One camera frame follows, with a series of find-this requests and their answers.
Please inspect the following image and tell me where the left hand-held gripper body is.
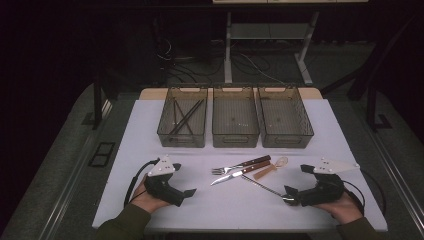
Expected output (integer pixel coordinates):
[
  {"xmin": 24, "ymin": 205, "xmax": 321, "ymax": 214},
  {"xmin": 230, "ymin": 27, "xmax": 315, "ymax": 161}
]
[{"xmin": 143, "ymin": 154, "xmax": 186, "ymax": 208}]

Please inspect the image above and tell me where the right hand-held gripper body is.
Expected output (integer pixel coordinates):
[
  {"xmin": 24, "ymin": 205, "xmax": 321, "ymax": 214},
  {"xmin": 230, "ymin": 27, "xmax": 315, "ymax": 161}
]
[{"xmin": 297, "ymin": 157, "xmax": 361, "ymax": 208}]

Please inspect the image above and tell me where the smoky translucent plastic bin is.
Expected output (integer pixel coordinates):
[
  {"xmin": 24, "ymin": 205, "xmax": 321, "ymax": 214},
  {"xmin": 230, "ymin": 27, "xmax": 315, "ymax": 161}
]
[
  {"xmin": 211, "ymin": 86, "xmax": 260, "ymax": 149},
  {"xmin": 156, "ymin": 86, "xmax": 209, "ymax": 149},
  {"xmin": 258, "ymin": 86, "xmax": 315, "ymax": 149}
]

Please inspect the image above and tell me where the translucent orange plastic spoon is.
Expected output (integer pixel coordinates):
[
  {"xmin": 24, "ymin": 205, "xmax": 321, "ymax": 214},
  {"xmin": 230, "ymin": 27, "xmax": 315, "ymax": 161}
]
[{"xmin": 253, "ymin": 156, "xmax": 289, "ymax": 181}]

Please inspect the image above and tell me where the wood-handled steel knife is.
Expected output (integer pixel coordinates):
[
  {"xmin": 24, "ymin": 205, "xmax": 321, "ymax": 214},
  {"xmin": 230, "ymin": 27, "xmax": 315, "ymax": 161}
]
[{"xmin": 210, "ymin": 160, "xmax": 272, "ymax": 187}]

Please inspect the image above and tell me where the person's left hand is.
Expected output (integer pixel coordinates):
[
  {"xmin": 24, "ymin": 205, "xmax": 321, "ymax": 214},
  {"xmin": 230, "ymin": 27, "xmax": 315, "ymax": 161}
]
[{"xmin": 129, "ymin": 177, "xmax": 172, "ymax": 215}]

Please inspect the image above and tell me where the person's right hand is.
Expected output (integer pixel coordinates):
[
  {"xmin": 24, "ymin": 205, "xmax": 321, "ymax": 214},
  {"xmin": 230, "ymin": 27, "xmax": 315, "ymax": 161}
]
[{"xmin": 312, "ymin": 191, "xmax": 365, "ymax": 225}]

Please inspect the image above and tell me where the black metal stand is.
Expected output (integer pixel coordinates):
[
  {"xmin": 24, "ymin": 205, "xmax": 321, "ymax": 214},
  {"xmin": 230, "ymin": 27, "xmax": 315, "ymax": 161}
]
[
  {"xmin": 81, "ymin": 74, "xmax": 113, "ymax": 131},
  {"xmin": 364, "ymin": 81, "xmax": 394, "ymax": 133}
]

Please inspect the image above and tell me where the black diagonal strut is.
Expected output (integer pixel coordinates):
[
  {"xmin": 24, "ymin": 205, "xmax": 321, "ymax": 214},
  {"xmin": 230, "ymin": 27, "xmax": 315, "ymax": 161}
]
[{"xmin": 320, "ymin": 14, "xmax": 419, "ymax": 101}]

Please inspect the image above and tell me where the left hand-held gripper cable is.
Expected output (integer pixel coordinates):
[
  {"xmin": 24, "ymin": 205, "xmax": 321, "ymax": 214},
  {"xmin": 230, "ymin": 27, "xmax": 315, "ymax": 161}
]
[{"xmin": 123, "ymin": 158, "xmax": 161, "ymax": 209}]

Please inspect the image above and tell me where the hand-held gripper cable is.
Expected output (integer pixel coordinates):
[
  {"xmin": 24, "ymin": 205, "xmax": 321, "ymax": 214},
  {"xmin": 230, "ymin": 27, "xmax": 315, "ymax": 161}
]
[
  {"xmin": 342, "ymin": 179, "xmax": 367, "ymax": 214},
  {"xmin": 123, "ymin": 158, "xmax": 161, "ymax": 209}
]

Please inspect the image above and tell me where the right hand-held gripper cable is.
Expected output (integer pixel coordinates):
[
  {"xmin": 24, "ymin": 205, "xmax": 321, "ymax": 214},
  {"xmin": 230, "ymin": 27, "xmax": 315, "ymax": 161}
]
[{"xmin": 342, "ymin": 179, "xmax": 367, "ymax": 214}]

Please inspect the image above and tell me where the wood-handled steel fork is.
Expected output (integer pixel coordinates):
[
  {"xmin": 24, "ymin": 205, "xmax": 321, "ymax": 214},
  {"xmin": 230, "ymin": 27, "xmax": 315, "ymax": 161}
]
[{"xmin": 211, "ymin": 154, "xmax": 272, "ymax": 176}]

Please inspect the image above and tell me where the thin black cable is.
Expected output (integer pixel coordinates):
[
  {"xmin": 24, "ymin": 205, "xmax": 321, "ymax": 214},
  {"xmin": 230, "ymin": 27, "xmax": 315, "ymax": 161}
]
[{"xmin": 361, "ymin": 169, "xmax": 388, "ymax": 218}]

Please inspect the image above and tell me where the black rectangular floor frame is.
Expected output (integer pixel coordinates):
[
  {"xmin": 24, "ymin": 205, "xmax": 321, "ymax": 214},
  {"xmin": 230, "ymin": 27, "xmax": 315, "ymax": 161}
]
[{"xmin": 88, "ymin": 141, "xmax": 117, "ymax": 168}]

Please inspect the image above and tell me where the metal floor rail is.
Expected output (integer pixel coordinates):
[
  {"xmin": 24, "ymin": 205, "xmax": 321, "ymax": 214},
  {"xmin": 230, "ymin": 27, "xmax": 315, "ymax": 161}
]
[
  {"xmin": 366, "ymin": 126, "xmax": 424, "ymax": 231},
  {"xmin": 39, "ymin": 99, "xmax": 113, "ymax": 240}
]

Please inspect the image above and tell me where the black floor cable bundle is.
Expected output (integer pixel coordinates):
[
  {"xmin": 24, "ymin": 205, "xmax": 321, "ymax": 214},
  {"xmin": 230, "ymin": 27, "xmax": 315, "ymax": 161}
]
[{"xmin": 154, "ymin": 36, "xmax": 278, "ymax": 86}]

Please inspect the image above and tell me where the white floor cable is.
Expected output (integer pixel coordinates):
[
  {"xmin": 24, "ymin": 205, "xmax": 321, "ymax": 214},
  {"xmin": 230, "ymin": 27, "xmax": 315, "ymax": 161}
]
[{"xmin": 239, "ymin": 53, "xmax": 288, "ymax": 86}]

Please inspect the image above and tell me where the white metal desk frame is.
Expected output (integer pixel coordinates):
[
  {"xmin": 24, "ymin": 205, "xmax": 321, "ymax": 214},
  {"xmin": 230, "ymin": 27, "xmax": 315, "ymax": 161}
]
[{"xmin": 213, "ymin": 0, "xmax": 369, "ymax": 86}]

